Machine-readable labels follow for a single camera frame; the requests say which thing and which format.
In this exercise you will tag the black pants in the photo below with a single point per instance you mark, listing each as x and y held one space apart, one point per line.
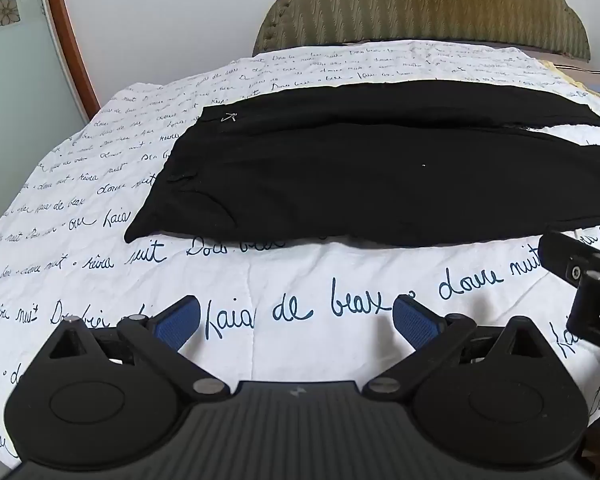
360 170

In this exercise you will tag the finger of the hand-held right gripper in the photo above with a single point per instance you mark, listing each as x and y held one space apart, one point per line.
560 252

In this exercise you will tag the frosted glass door floral pattern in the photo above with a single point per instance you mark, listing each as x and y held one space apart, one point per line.
15 85

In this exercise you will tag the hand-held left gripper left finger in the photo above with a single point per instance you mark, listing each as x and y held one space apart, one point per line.
176 321

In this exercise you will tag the white blanket with script print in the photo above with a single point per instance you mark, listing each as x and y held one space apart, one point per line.
300 280

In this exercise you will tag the olive upholstered headboard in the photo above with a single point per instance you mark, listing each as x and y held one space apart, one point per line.
420 5

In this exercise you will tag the yellow blanket edge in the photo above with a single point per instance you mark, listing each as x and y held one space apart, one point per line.
562 71

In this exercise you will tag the brown wooden door frame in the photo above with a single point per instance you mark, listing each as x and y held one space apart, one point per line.
72 45

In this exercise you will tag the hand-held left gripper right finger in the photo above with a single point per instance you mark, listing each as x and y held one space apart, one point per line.
416 321

